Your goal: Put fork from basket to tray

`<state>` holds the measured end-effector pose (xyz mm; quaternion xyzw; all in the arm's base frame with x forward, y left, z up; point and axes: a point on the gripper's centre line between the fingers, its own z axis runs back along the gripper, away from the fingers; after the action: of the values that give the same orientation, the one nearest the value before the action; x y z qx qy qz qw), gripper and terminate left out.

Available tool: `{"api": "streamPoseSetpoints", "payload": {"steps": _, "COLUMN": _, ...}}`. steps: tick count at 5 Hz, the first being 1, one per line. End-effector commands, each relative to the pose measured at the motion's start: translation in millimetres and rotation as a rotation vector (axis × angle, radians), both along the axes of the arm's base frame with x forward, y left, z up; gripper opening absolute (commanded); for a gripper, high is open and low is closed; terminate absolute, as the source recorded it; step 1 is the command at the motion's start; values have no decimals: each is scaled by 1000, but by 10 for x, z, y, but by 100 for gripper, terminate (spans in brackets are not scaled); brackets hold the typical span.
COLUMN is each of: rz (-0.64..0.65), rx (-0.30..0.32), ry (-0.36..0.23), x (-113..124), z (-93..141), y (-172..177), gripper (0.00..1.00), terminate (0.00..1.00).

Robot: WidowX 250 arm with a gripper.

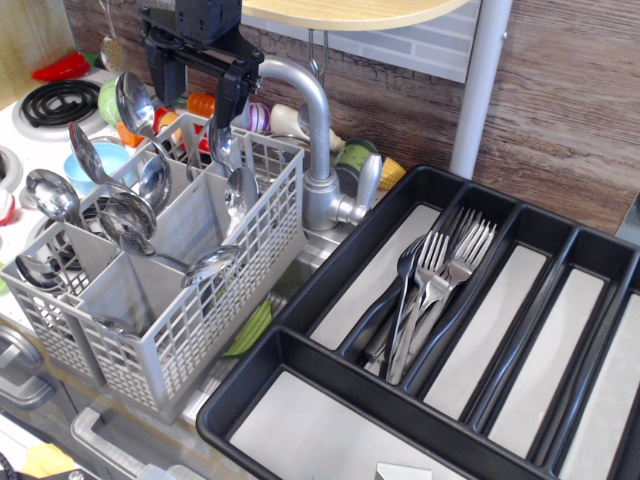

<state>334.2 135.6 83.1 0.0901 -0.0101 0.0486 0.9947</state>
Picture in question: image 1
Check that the white toy mushroom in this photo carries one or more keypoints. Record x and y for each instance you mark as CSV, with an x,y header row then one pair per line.
x,y
284,121

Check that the silver spoon centre basket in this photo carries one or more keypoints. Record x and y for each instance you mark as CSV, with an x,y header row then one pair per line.
x,y
129,222

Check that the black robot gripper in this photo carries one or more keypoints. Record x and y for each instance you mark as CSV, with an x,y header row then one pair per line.
x,y
203,35

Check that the silver fork right in tray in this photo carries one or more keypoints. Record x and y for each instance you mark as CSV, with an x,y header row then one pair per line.
x,y
474,237

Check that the silver spoon right compartment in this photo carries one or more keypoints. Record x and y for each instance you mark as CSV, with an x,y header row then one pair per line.
x,y
241,194

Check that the silver spoon front basket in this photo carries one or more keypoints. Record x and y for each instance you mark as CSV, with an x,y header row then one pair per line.
x,y
210,264

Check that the green toy vegetable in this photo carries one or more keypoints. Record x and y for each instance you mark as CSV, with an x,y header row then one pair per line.
x,y
107,104

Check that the yellow toy corn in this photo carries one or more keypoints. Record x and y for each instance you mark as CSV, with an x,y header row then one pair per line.
x,y
392,173

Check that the green toy can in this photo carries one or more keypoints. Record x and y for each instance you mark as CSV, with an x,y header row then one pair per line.
x,y
350,161

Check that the silver fork middle in tray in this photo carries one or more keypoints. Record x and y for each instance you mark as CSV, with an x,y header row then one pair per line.
x,y
429,287

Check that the light wooden round shelf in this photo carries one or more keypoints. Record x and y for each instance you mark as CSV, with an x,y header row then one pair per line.
x,y
350,15

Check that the silver spoon back compartment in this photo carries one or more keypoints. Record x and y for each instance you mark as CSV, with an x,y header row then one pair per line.
x,y
220,144

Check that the grey plastic cutlery basket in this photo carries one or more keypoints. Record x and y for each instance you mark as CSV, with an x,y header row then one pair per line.
x,y
125,323

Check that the red toy chili pepper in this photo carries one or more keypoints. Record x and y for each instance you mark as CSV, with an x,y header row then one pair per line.
x,y
72,66

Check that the orange toy carrot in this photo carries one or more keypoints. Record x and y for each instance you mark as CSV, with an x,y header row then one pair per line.
x,y
201,104

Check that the silver spoon bent handle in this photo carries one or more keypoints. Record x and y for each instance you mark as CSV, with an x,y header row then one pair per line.
x,y
90,161

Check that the hanging perforated metal ladle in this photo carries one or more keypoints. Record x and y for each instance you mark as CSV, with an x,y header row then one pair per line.
x,y
112,53

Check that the silver spoon far left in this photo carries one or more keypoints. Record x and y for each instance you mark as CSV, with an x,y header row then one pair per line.
x,y
54,196

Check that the white metal pole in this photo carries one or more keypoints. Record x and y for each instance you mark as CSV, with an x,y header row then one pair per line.
x,y
490,36

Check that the silver fork left in tray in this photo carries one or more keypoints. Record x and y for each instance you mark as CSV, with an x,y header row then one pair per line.
x,y
405,267

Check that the silver fork in tray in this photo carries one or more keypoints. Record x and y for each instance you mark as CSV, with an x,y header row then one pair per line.
x,y
429,287
474,237
405,267

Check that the silver spoon basket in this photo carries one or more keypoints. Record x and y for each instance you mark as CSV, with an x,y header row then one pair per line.
x,y
210,264
129,222

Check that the green cloth in sink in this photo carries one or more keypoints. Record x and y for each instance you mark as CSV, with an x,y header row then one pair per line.
x,y
259,321

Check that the silver spoon lower left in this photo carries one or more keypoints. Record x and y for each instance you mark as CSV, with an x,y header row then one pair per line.
x,y
40,275

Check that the silver metal fork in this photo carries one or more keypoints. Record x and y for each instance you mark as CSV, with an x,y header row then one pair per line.
x,y
192,154

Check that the purple white toy onion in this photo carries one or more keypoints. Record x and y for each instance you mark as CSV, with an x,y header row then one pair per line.
x,y
259,117

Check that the black cutlery tray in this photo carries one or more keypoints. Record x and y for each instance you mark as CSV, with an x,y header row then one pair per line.
x,y
532,372

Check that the black stove burner coil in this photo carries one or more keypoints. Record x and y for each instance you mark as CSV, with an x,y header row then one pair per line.
x,y
57,103

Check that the silver spoon compartment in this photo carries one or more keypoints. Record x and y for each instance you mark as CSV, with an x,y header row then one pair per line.
x,y
241,194
220,144

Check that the silver kitchen faucet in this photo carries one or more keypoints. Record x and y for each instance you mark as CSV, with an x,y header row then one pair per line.
x,y
324,205

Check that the large silver spoon tall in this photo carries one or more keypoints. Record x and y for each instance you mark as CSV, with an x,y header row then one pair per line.
x,y
136,108

